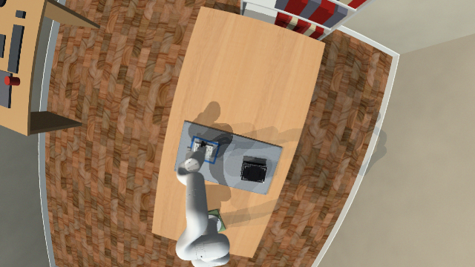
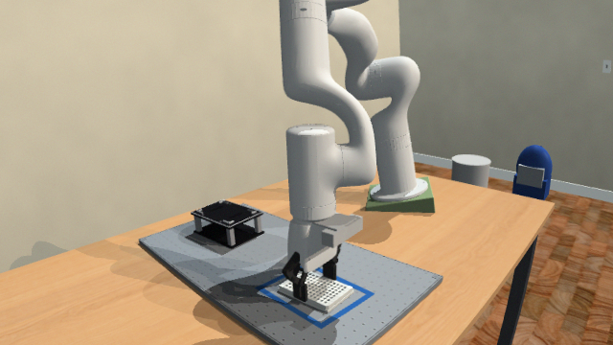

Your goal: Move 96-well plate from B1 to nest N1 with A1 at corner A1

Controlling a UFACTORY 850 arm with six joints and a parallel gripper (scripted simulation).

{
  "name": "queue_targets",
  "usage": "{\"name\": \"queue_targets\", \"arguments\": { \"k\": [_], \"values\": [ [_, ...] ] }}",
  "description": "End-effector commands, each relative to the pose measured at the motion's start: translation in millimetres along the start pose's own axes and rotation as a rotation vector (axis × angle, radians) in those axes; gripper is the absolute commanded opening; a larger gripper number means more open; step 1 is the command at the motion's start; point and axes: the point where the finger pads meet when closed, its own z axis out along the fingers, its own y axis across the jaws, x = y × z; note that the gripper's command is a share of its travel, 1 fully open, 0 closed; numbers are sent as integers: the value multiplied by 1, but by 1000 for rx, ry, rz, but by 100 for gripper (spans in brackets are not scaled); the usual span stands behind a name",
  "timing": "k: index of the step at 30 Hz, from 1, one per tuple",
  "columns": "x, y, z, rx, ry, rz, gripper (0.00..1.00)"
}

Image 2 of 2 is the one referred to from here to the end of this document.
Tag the blue tape outline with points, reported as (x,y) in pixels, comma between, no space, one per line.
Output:
(307,317)

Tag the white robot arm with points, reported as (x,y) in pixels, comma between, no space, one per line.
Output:
(316,165)

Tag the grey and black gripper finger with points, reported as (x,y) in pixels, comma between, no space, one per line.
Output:
(329,268)
(290,271)

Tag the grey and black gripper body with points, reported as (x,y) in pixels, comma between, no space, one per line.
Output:
(306,239)

